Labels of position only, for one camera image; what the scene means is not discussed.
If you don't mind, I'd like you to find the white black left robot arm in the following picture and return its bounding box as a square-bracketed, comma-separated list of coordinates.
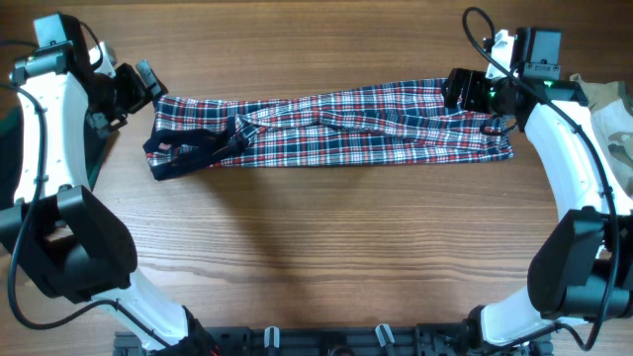
[1, 40, 219, 355]

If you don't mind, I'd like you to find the plaid sleeveless shirt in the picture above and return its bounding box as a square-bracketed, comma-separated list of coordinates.
[143, 78, 513, 181]

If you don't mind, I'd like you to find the green folded shirt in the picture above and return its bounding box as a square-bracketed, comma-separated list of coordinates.
[84, 125, 108, 189]

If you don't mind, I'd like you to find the beige crumpled garment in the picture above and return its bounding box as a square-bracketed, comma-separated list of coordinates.
[570, 73, 632, 198]

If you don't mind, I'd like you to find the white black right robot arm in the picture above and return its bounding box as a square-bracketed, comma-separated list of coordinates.
[441, 68, 632, 355]

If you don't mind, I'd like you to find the black folded polo shirt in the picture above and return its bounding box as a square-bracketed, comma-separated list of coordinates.
[1, 107, 23, 210]

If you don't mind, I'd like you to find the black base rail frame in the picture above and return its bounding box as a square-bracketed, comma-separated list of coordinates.
[112, 323, 554, 356]

